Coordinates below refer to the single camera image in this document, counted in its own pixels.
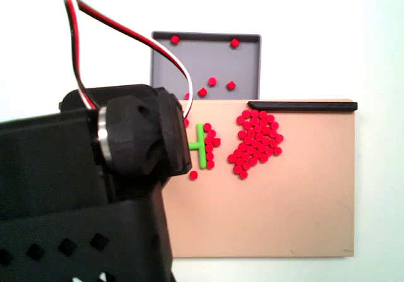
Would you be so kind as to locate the green T-shaped pusher tool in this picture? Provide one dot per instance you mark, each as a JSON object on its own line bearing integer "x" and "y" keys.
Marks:
{"x": 201, "y": 156}

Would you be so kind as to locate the grey shallow tray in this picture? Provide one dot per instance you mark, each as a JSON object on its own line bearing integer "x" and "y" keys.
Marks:
{"x": 221, "y": 67}

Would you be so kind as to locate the beige flat board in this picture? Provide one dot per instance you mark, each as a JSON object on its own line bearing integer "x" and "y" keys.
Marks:
{"x": 252, "y": 215}

